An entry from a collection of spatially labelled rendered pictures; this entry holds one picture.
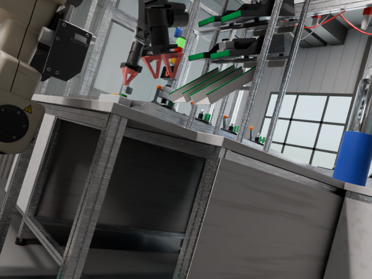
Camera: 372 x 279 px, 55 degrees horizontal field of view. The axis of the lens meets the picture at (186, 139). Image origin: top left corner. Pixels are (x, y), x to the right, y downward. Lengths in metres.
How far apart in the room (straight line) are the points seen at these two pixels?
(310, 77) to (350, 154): 3.86
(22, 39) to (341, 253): 1.36
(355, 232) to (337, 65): 4.15
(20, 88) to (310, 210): 1.07
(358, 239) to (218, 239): 0.65
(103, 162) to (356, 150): 1.30
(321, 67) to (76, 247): 5.01
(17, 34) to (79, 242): 0.60
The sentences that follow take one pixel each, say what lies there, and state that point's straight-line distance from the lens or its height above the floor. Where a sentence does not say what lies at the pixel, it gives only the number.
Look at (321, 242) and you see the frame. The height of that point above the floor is 0.60.
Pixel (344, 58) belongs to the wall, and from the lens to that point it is 5.54.
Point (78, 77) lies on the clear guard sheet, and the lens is 3.01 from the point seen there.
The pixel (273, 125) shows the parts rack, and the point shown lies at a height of 1.00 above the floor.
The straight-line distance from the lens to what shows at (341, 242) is 1.60.
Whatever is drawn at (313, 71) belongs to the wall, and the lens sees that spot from 5.72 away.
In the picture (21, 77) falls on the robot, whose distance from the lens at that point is 1.08.
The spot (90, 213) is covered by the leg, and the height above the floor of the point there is 0.56.
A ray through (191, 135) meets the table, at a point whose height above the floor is 0.84.
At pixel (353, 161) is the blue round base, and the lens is 1.91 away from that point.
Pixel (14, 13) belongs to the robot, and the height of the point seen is 1.02.
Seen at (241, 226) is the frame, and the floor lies 0.61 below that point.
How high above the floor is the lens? 0.77
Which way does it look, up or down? 3 degrees up
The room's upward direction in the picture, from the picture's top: 16 degrees clockwise
